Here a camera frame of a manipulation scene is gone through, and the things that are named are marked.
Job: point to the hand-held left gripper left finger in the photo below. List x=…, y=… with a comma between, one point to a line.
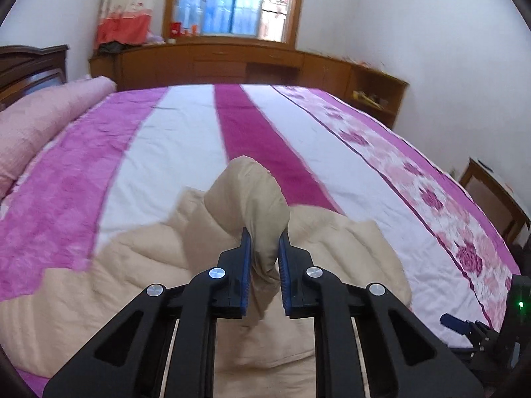
x=245, y=266

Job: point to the dark clothes pile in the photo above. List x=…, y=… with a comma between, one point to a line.
x=110, y=47

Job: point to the dark wooden headboard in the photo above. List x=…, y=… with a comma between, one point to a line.
x=25, y=70

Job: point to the wooden nightstand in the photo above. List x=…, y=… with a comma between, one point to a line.
x=493, y=199

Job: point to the red items on windowsill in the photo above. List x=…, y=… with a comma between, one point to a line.
x=182, y=30

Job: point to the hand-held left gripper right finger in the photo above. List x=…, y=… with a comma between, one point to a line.
x=284, y=270

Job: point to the yellow item on shelf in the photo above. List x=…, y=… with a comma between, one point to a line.
x=365, y=98

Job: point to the long wooden cabinet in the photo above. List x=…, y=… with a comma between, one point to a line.
x=207, y=62

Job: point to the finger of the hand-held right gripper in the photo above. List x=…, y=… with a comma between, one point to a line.
x=453, y=323

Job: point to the beige puffer jacket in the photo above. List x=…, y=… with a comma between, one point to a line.
x=124, y=265

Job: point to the pink pillow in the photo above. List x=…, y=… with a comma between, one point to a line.
x=41, y=120

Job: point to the purple cloth bundle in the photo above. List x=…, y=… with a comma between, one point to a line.
x=155, y=38

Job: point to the pink striped floral bedspread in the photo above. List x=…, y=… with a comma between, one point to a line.
x=186, y=153

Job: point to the wooden framed window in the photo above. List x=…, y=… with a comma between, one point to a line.
x=232, y=0

